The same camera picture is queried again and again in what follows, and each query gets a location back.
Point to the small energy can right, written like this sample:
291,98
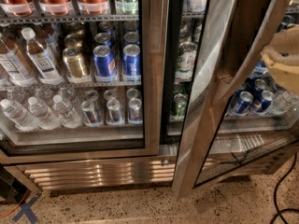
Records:
135,110

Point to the gold soda can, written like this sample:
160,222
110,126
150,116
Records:
78,71

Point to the fridge glass door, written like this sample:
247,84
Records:
214,147
78,29

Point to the white 7up can far left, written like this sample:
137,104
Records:
186,60

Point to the small energy can middle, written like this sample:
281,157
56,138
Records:
114,111

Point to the tea bottle white cap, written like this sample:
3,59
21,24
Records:
42,56

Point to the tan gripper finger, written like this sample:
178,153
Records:
284,44
284,70

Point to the blue pepsi can front right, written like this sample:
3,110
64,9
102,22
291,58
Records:
131,62

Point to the tea bottle far left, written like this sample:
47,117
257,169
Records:
16,63

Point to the small energy can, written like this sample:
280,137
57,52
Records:
135,110
91,115
114,111

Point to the small energy can left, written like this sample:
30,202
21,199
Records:
91,115

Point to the water bottle left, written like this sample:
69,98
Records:
22,118

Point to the blue pepsi can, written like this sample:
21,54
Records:
103,59
241,103
131,62

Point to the water bottle middle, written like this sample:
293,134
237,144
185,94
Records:
47,120

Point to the steel fridge bottom grille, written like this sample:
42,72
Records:
106,173

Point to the blue pepsi can front left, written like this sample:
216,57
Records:
103,59

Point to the water bottle right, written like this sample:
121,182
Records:
70,117

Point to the water bottle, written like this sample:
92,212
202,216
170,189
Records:
22,118
70,117
47,120

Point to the blue pepsi can lower right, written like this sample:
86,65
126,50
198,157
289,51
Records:
241,103

